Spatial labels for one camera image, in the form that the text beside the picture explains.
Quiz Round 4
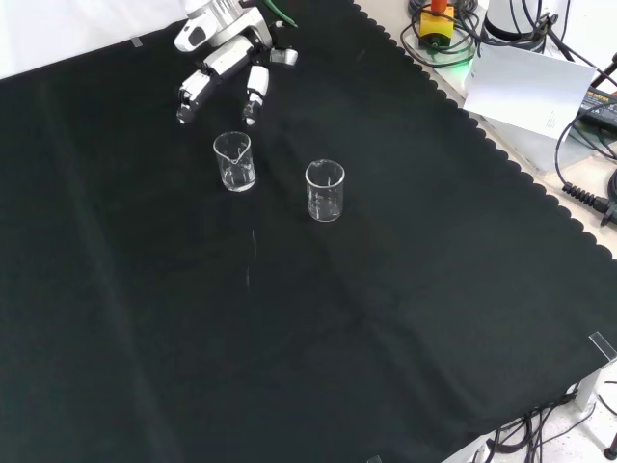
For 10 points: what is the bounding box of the black power adapter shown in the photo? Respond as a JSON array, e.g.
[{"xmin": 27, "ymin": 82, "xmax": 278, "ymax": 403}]
[{"xmin": 576, "ymin": 86, "xmax": 617, "ymax": 126}]

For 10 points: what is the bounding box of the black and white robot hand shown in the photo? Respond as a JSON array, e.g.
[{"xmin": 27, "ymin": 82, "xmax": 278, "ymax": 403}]
[{"xmin": 174, "ymin": 0, "xmax": 299, "ymax": 126}]

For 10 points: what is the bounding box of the green cable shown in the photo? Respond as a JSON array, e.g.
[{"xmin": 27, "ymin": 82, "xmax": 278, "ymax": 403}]
[{"xmin": 262, "ymin": 0, "xmax": 299, "ymax": 29}]

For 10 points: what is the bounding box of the white bench leg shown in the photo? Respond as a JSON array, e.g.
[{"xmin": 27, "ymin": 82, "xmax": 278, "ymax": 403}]
[{"xmin": 575, "ymin": 368, "xmax": 602, "ymax": 412}]

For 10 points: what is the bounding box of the grey mounting plate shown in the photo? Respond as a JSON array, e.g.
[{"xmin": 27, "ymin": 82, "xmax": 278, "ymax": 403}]
[{"xmin": 462, "ymin": 62, "xmax": 617, "ymax": 176}]

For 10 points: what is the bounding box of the black bench cloth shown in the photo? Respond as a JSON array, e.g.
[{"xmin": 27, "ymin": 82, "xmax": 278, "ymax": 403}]
[{"xmin": 0, "ymin": 0, "xmax": 617, "ymax": 463}]

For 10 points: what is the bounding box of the black floor cable bundle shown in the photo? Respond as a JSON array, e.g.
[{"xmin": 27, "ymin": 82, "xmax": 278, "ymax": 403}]
[{"xmin": 489, "ymin": 380, "xmax": 617, "ymax": 455}]

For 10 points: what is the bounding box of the black cable coil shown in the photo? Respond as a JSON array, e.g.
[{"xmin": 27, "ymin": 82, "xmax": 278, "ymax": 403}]
[{"xmin": 399, "ymin": 0, "xmax": 484, "ymax": 67}]

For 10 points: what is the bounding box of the clear glass beaker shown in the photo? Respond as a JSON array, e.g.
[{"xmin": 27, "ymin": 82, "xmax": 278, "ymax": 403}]
[
  {"xmin": 212, "ymin": 130, "xmax": 257, "ymax": 194},
  {"xmin": 305, "ymin": 158, "xmax": 346, "ymax": 224}
]

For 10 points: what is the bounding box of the pale board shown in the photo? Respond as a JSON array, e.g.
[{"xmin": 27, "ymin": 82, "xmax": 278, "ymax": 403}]
[{"xmin": 463, "ymin": 41, "xmax": 598, "ymax": 141}]

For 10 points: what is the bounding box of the black cable with ribbed end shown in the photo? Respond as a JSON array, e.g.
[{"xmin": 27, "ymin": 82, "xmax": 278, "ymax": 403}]
[{"xmin": 553, "ymin": 101, "xmax": 617, "ymax": 227}]

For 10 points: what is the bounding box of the yellow stop button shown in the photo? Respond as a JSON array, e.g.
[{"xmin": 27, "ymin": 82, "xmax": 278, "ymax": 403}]
[{"xmin": 417, "ymin": 0, "xmax": 455, "ymax": 51}]

